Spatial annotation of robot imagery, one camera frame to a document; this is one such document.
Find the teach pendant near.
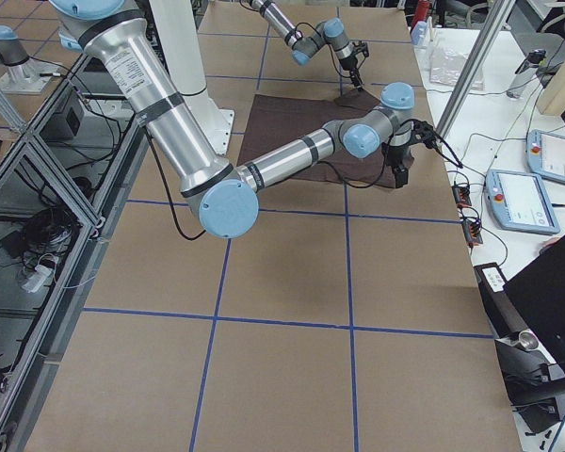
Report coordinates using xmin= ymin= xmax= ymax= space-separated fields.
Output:
xmin=485 ymin=169 xmax=560 ymax=235

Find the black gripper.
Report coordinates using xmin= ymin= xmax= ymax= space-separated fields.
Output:
xmin=338 ymin=40 xmax=369 ymax=90
xmin=385 ymin=144 xmax=412 ymax=188

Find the aluminium frame post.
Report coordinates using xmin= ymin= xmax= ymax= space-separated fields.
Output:
xmin=436 ymin=0 xmax=516 ymax=138

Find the clear plastic bag sheet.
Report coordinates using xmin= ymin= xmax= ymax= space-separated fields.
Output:
xmin=429 ymin=47 xmax=469 ymax=87

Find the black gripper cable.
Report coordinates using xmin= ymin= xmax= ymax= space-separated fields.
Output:
xmin=402 ymin=118 xmax=463 ymax=170

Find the aluminium frame rail structure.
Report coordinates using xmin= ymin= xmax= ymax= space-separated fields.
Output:
xmin=0 ymin=56 xmax=146 ymax=451

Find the teach pendant far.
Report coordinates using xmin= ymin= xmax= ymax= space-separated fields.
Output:
xmin=526 ymin=130 xmax=565 ymax=185

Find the dark brown t-shirt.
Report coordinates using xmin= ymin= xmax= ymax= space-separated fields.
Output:
xmin=236 ymin=82 xmax=415 ymax=192

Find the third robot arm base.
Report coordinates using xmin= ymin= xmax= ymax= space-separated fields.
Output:
xmin=0 ymin=25 xmax=58 ymax=94

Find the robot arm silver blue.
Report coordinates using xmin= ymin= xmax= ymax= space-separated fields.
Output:
xmin=52 ymin=1 xmax=414 ymax=238
xmin=239 ymin=0 xmax=369 ymax=91

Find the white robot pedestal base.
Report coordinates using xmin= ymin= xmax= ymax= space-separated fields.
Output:
xmin=150 ymin=0 xmax=234 ymax=155

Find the teach pendant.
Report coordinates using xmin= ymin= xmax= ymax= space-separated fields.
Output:
xmin=485 ymin=169 xmax=560 ymax=235
xmin=526 ymin=130 xmax=565 ymax=185

